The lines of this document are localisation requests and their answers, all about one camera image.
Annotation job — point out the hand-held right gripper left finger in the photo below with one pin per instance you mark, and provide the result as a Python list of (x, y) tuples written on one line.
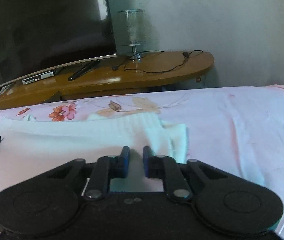
[(125, 161)]

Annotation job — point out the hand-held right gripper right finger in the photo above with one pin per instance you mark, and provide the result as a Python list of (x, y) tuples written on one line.
[(146, 162)]

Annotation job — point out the white knit sweater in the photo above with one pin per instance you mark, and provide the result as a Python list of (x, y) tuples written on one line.
[(69, 145)]

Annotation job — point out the silver set-top box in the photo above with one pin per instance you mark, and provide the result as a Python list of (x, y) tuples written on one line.
[(38, 77)]

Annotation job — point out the wooden television cabinet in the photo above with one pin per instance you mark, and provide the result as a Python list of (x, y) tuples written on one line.
[(157, 75)]

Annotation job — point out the pink floral bed sheet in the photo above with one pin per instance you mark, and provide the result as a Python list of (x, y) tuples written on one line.
[(232, 120)]

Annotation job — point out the black curved television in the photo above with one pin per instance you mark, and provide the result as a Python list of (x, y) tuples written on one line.
[(44, 25)]

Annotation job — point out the clear glass table lamp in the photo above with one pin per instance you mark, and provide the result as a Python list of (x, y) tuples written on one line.
[(132, 27)]

